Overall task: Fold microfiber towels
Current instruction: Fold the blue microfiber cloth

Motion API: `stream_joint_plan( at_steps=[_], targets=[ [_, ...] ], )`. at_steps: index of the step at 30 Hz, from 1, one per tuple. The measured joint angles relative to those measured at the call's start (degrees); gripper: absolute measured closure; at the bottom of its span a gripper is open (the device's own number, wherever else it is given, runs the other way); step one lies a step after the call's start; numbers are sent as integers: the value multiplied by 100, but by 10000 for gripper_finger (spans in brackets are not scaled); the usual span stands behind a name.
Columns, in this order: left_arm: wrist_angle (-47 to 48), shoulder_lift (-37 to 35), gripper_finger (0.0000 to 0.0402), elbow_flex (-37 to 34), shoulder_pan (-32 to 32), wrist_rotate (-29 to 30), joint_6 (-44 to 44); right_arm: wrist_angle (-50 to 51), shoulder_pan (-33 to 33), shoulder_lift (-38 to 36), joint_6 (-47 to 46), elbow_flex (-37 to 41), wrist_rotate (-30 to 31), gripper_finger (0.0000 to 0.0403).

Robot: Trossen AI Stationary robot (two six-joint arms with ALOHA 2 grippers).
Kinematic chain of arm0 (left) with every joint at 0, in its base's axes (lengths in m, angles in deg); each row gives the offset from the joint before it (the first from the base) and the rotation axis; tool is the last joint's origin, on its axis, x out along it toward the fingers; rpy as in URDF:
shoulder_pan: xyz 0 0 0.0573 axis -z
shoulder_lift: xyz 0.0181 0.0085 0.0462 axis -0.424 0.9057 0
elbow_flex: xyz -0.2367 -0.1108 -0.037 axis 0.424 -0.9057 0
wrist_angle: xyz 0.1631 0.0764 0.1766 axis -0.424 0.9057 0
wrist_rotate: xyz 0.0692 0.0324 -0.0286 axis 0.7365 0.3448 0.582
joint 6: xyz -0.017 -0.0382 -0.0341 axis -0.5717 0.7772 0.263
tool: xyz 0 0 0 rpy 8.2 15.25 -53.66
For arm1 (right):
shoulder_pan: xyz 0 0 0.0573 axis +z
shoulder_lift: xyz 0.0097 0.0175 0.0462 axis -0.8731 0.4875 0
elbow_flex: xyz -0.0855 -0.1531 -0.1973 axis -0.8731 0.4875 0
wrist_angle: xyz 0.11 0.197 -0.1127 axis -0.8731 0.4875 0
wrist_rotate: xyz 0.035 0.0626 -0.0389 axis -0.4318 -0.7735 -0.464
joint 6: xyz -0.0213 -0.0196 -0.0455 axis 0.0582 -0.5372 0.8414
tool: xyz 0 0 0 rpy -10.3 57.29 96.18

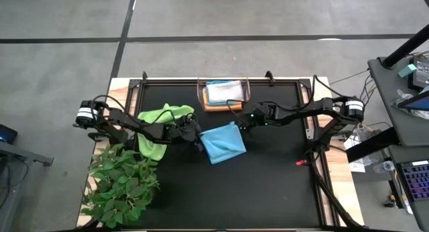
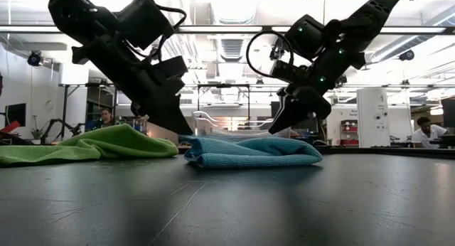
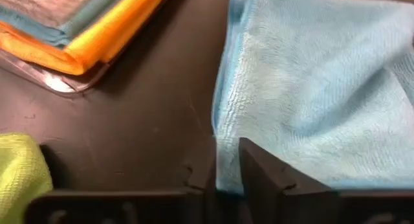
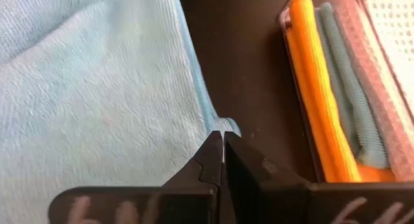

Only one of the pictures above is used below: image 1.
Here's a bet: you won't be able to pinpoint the clear plastic bag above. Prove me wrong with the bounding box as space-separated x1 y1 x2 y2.
392 89 429 121

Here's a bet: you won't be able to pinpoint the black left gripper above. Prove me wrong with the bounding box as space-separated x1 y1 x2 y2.
174 113 206 154

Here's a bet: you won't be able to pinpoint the white paper sheets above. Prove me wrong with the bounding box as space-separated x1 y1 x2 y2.
342 129 381 174

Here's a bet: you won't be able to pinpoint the grey keyboard desk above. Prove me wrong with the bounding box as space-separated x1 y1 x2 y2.
387 144 429 232

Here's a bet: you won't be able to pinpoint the yellow grey cable bundle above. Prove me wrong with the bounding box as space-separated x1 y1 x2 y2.
359 73 377 109

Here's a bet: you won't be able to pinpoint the clear water bottle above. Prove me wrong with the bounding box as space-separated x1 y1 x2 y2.
373 160 397 174

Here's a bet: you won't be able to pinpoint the dark device with blue light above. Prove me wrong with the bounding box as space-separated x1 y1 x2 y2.
0 123 19 146

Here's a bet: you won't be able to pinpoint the black tablet device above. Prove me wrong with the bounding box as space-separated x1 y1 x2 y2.
407 55 429 92

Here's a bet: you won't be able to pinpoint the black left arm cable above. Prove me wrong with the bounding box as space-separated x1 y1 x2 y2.
89 94 199 132

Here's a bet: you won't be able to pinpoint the green artificial plant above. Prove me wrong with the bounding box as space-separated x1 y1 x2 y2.
78 143 160 231

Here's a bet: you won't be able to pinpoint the backlit black keyboard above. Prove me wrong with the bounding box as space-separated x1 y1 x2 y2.
400 160 429 202

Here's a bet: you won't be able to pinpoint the grey side desk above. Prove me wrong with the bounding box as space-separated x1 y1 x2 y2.
367 56 429 148

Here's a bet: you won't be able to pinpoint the clear plastic bin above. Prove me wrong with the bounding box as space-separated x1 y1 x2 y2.
196 76 251 113

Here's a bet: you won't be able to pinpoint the black round pole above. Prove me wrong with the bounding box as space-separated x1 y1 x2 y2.
381 23 429 69

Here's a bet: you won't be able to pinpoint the green microfiber towel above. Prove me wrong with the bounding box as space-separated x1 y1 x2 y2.
136 103 195 162

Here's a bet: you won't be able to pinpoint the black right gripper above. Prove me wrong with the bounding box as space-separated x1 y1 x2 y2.
239 103 280 133

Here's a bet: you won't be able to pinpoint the grey metal side table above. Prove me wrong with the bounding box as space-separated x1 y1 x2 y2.
0 141 54 232

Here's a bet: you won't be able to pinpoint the thin grey cable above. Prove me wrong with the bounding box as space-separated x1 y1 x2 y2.
329 68 370 86

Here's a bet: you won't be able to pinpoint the light blue microfiber towel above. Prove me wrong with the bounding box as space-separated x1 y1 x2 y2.
199 121 247 165

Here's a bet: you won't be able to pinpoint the grey waffle-weave towel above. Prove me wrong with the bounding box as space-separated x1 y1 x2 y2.
205 80 245 105

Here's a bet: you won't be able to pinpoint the dark laptop screen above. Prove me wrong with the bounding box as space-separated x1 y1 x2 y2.
396 90 429 112

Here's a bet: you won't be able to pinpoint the black aluminium table frame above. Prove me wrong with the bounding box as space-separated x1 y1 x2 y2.
121 70 331 230

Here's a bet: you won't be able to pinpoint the black crossbar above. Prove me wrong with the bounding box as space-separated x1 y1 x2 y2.
345 127 400 164

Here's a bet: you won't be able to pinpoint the orange microfiber towel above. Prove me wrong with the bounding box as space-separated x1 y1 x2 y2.
201 86 244 113

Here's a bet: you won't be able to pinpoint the small teal box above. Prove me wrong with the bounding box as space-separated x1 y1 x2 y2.
397 63 418 79

